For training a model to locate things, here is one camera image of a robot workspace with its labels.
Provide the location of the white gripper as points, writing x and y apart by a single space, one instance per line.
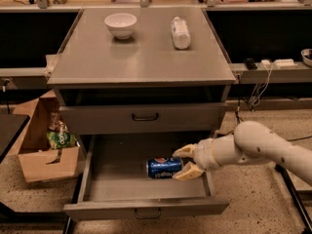
205 153

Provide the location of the blue pepsi can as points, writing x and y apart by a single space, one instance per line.
163 167

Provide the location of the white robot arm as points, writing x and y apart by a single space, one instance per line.
251 143

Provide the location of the open grey lower drawer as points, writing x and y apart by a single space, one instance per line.
115 183

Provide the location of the grey drawer cabinet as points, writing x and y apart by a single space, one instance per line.
97 69

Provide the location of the closed grey upper drawer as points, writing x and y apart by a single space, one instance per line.
143 118

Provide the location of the black small device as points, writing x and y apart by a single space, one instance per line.
250 64

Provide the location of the black metal leg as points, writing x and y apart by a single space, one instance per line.
298 197

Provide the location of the clear plastic water bottle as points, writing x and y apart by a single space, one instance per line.
180 33

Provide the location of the green snack bag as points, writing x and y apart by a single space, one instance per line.
61 140

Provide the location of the white power strip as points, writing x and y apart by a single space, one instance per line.
287 63

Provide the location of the brown snack bag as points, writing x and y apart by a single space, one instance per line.
56 124

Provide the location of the white ceramic bowl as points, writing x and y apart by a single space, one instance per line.
121 25

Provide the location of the brown cardboard box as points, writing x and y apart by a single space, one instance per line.
38 160

